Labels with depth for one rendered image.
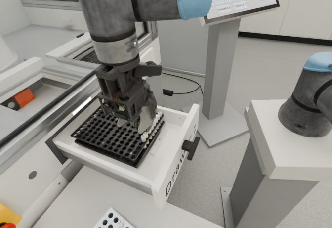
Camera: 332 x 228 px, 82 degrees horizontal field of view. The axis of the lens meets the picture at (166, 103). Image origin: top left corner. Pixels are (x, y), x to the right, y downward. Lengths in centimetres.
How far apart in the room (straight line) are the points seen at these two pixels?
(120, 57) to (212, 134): 143
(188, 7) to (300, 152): 53
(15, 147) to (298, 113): 76
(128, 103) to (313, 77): 48
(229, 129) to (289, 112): 108
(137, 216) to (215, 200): 90
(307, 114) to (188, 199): 97
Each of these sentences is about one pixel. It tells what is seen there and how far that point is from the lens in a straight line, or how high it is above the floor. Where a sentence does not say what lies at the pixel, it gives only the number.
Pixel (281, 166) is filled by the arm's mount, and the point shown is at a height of 83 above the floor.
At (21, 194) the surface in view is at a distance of 65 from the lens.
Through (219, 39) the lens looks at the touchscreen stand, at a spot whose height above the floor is 80.
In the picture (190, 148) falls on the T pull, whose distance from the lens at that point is 50.
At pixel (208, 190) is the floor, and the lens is 146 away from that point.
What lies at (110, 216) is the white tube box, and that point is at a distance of 60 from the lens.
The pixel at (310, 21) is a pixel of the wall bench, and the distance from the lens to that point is 342.
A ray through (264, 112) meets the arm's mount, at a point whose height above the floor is 83.
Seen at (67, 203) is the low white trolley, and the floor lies 76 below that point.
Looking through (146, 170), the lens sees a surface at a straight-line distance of 56.
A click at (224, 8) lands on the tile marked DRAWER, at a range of 120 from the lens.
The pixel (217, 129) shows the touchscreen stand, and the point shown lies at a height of 4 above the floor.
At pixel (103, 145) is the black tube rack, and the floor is 90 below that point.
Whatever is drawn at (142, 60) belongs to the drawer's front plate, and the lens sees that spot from 87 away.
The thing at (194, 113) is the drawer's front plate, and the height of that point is 93.
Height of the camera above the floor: 132
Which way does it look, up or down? 41 degrees down
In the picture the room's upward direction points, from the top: 5 degrees counter-clockwise
